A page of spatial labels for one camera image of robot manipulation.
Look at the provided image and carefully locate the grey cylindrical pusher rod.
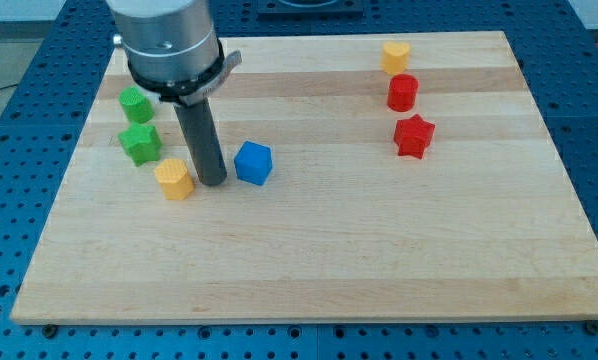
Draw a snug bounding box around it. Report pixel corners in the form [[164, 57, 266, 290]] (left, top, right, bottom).
[[175, 99, 227, 186]]

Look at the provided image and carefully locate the yellow hexagon block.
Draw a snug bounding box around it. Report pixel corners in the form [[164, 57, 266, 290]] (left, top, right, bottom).
[[154, 158, 195, 200]]

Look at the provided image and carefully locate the red star block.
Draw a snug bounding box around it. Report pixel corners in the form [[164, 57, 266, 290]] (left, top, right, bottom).
[[393, 114, 435, 159]]

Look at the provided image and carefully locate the green cylinder block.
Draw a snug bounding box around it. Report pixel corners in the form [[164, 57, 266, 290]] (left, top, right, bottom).
[[118, 86, 154, 124]]

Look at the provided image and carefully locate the blue cube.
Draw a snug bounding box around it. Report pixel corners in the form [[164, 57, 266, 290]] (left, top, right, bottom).
[[234, 141, 273, 186]]

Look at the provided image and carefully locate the yellow heart block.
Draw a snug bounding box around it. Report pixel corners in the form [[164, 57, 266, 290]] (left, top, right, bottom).
[[380, 41, 411, 75]]

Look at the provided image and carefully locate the wooden board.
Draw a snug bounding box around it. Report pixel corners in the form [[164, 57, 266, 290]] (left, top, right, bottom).
[[11, 31, 598, 326]]

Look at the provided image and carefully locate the red cylinder block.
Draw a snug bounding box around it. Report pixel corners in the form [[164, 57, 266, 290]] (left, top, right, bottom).
[[387, 74, 419, 112]]

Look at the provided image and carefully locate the green star block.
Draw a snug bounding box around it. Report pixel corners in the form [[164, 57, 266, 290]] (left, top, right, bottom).
[[117, 123, 162, 167]]

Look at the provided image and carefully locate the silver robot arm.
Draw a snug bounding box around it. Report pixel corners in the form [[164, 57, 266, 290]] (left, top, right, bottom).
[[106, 0, 242, 186]]

